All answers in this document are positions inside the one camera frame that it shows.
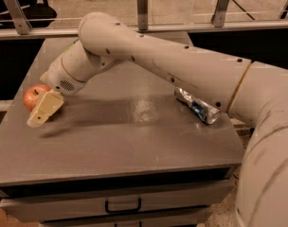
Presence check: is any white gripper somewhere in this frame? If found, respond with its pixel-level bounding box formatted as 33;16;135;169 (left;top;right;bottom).
27;60;85;128

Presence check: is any red apple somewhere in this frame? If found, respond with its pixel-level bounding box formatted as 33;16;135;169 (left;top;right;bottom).
23;84;50;112

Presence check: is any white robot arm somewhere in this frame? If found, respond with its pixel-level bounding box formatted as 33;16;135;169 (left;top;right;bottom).
27;12;288;227

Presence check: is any black office chair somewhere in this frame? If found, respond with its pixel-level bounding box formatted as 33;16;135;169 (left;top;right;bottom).
0;0;57;29

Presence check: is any grey cabinet drawer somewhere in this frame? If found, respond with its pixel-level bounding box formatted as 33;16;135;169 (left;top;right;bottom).
0;179;234;222
40;207;212;227

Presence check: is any crushed silver soda can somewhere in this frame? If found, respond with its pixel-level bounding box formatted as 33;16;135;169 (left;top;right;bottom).
174;87;221;125

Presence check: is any lower grey cabinet drawer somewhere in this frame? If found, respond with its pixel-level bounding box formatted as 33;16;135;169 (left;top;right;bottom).
40;207;212;227

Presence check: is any left metal railing bracket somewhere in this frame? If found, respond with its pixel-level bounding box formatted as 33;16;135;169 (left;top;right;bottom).
3;0;32;35

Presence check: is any metal railing bracket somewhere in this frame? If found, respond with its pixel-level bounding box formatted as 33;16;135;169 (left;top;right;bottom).
211;0;230;27
136;0;148;30
3;0;32;35

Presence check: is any middle metal railing bracket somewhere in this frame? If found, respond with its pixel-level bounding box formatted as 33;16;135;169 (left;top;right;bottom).
136;0;148;30

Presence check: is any black drawer handle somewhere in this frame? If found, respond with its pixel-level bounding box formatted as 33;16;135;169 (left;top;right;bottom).
104;198;142;215

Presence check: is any right metal railing bracket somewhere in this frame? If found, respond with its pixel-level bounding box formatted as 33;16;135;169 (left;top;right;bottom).
211;0;230;27

